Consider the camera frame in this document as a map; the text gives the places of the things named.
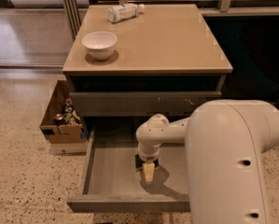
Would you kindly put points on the white plastic bottle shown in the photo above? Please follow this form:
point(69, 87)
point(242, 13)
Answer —
point(124, 12)

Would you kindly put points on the closed grey top drawer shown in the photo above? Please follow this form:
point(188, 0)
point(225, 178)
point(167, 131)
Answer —
point(140, 103)

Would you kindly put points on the white ceramic bowl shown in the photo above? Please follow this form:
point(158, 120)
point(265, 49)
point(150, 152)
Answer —
point(100, 45)

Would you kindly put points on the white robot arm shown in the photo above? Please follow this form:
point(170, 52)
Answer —
point(224, 140)

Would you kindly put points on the tan top drawer cabinet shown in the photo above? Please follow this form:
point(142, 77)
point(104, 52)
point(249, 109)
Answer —
point(168, 48)

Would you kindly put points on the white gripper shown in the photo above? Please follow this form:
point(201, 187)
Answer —
point(148, 157)

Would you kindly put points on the green yellow sponge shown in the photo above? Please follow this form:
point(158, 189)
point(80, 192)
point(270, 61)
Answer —
point(139, 163)

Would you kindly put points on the open grey middle drawer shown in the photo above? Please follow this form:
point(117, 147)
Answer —
point(110, 183)

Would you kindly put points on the metal can in box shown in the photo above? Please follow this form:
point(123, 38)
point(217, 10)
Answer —
point(59, 119)

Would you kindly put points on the brown cardboard box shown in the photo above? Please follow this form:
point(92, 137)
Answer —
point(60, 102)

